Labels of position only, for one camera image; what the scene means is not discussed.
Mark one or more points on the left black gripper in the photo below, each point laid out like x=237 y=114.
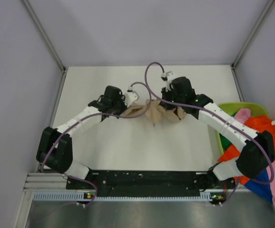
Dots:
x=122 y=99

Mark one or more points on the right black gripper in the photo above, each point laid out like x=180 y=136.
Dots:
x=165 y=95

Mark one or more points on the beige t shirt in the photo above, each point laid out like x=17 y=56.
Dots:
x=154 y=112

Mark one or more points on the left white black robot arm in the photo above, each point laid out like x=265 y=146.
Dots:
x=56 y=144

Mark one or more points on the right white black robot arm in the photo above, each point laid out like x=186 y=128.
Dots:
x=256 y=149

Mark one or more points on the dark green t shirt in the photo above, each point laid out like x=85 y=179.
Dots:
x=224 y=142

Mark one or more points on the green plastic basket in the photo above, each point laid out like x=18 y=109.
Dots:
x=231 y=109

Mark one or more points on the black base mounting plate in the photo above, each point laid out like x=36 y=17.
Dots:
x=112 y=183

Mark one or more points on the orange t shirt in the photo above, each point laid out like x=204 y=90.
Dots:
x=260 y=124

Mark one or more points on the blue t shirt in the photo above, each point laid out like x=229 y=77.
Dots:
x=261 y=190

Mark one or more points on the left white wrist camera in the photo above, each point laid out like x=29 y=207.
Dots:
x=131 y=96

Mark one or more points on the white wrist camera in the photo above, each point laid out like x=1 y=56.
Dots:
x=131 y=96
x=168 y=77

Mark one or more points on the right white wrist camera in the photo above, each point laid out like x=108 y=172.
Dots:
x=168 y=77

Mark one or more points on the grey slotted cable duct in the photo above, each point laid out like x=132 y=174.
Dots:
x=86 y=197

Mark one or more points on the left aluminium frame post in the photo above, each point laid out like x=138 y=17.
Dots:
x=43 y=35

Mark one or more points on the aluminium frame post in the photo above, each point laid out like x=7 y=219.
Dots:
x=43 y=35
x=253 y=33

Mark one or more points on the right aluminium frame post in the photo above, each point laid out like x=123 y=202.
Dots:
x=253 y=33

